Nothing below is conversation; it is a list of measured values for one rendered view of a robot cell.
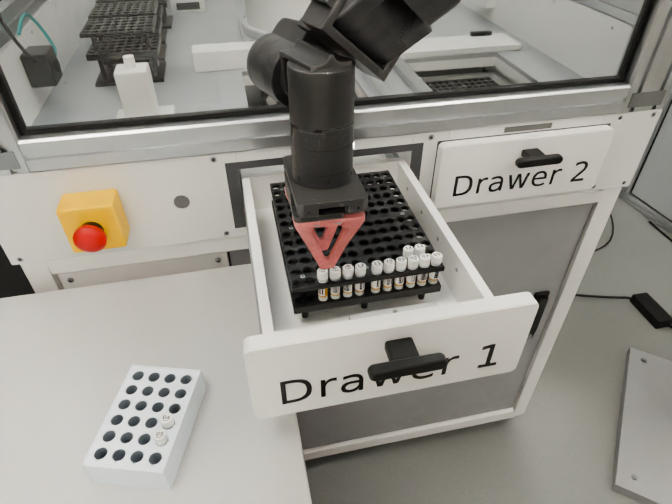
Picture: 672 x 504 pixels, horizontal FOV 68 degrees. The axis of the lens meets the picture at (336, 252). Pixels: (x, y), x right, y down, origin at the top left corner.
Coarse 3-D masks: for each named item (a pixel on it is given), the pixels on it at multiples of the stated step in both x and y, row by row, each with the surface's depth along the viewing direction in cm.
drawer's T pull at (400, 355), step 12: (384, 348) 47; (396, 348) 46; (408, 348) 46; (396, 360) 45; (408, 360) 45; (420, 360) 45; (432, 360) 45; (444, 360) 45; (372, 372) 44; (384, 372) 44; (396, 372) 44; (408, 372) 45; (420, 372) 45
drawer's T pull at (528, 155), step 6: (522, 150) 76; (528, 150) 76; (534, 150) 76; (540, 150) 76; (522, 156) 76; (528, 156) 75; (534, 156) 74; (540, 156) 74; (546, 156) 74; (552, 156) 74; (558, 156) 74; (516, 162) 74; (522, 162) 73; (528, 162) 73; (534, 162) 74; (540, 162) 74; (546, 162) 74; (552, 162) 74; (558, 162) 75
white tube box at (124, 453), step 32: (128, 384) 56; (160, 384) 56; (192, 384) 56; (128, 416) 53; (160, 416) 53; (192, 416) 56; (96, 448) 50; (128, 448) 50; (160, 448) 50; (96, 480) 51; (128, 480) 50; (160, 480) 50
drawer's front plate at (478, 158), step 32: (576, 128) 78; (608, 128) 78; (448, 160) 74; (480, 160) 76; (512, 160) 77; (576, 160) 80; (448, 192) 78; (480, 192) 80; (512, 192) 81; (544, 192) 83
